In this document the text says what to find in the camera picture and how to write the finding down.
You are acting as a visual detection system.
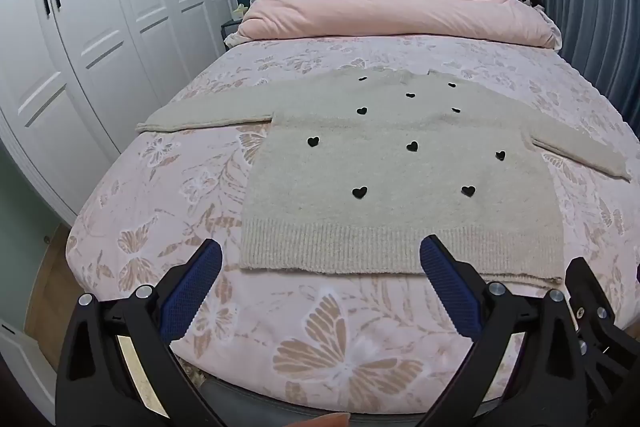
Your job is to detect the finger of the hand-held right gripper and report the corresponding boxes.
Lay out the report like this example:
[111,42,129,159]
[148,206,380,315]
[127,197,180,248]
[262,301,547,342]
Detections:
[565,257,640,427]

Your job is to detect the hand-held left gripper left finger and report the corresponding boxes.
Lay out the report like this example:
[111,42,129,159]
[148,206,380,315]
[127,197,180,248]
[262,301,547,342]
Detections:
[55,238,226,427]

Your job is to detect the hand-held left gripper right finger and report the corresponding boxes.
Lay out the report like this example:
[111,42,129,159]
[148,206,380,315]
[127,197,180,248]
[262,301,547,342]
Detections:
[419,234,617,427]

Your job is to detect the beige sweater with black hearts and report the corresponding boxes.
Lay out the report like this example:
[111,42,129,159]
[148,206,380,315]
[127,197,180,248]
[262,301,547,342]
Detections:
[136,69,632,285]

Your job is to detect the person's left hand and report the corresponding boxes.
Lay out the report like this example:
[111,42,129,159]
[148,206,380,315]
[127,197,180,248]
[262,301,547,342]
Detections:
[295,412,352,427]

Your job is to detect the bed with floral sheet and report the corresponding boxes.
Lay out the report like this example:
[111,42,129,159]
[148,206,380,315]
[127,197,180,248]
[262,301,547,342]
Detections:
[65,34,640,413]

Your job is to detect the white box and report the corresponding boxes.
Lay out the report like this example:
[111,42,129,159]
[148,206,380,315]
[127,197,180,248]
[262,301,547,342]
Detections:
[0,319,56,424]

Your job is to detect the dark bedside table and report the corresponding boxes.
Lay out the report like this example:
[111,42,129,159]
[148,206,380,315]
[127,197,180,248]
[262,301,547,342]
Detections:
[220,21,246,52]

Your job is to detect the white wardrobe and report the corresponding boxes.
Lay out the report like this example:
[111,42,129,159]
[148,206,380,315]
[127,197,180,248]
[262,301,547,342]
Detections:
[0,0,241,225]

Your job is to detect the pink quilt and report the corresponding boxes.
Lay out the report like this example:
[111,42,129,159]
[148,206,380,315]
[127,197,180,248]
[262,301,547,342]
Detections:
[224,0,563,52]

